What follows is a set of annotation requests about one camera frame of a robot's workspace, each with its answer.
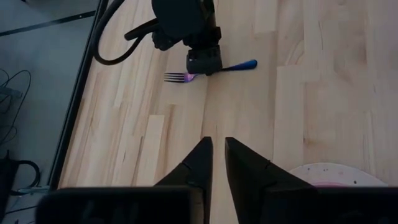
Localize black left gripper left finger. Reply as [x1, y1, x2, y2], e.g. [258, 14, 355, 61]
[154, 136, 214, 224]

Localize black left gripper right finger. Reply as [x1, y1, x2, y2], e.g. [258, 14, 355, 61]
[224, 136, 319, 224]

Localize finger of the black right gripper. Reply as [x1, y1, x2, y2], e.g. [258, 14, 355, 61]
[185, 44, 224, 77]

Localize iridescent blue purple fork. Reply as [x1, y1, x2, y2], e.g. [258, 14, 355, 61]
[164, 59, 258, 84]

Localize white speckled plate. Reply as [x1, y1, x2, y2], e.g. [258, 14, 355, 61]
[289, 162, 389, 188]

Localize black floor strip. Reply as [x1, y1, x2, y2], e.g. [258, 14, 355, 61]
[0, 10, 96, 38]

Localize black thick arm cable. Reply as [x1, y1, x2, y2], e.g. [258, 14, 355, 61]
[93, 0, 160, 67]

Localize black table edge rail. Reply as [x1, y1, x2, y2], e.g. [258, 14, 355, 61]
[47, 0, 110, 191]

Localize thin black floor cables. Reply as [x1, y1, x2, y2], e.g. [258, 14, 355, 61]
[0, 67, 32, 147]

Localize black bag with handle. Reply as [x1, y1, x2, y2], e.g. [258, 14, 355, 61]
[0, 150, 42, 220]

